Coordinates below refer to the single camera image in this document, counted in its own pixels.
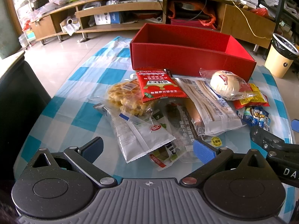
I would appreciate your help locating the white grey snack bag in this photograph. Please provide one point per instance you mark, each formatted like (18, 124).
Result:
(137, 137)

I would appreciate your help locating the wooden TV stand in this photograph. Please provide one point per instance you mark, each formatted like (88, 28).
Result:
(232, 18)

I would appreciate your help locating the red cardboard box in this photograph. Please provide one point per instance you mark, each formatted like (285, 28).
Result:
(185, 50)

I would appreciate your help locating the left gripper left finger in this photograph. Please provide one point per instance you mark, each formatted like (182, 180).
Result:
(82, 159)

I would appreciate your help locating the blue candy bag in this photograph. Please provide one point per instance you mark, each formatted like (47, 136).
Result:
(255, 116)

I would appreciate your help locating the blue white box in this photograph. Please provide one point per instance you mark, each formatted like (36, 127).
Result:
(108, 18)

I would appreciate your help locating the waffle in clear bag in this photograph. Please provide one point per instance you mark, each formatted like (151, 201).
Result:
(125, 98)

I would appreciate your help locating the black sofa edge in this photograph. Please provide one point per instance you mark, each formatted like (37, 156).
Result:
(23, 98)

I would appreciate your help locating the green Kaprons wafer pack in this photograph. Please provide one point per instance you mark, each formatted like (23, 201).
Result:
(164, 156)

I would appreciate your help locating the round bun in wrapper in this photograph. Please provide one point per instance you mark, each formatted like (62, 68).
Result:
(226, 84)

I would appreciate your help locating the braised beef jerky pack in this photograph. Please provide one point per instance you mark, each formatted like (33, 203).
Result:
(176, 119)

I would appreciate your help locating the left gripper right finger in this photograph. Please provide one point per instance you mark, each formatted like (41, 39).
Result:
(213, 160)

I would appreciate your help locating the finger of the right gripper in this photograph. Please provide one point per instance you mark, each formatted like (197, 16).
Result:
(268, 141)
(295, 125)

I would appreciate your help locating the blue white checkered tablecloth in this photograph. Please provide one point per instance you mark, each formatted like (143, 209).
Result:
(70, 119)

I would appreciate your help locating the red snack packet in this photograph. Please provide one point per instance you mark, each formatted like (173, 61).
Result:
(156, 84)

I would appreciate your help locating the cream trash bin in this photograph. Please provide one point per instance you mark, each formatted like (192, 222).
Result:
(281, 55)

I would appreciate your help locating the white striped bread package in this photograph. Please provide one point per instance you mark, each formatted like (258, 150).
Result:
(210, 114)

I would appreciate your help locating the red yellow Trolli candy bag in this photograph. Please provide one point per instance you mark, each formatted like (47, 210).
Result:
(257, 99)

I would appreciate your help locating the orange plastic bag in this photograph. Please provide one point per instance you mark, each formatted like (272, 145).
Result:
(192, 14)

